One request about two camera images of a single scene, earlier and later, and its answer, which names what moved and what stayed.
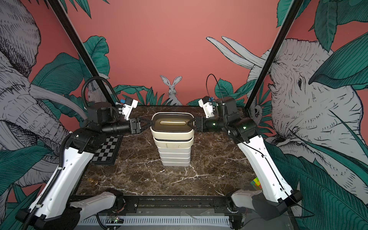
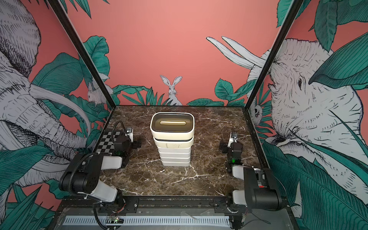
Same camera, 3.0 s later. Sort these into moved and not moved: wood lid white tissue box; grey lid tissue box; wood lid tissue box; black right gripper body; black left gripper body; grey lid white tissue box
Moved: black right gripper body; black left gripper body
Not moved: grey lid tissue box; grey lid white tissue box; wood lid tissue box; wood lid white tissue box
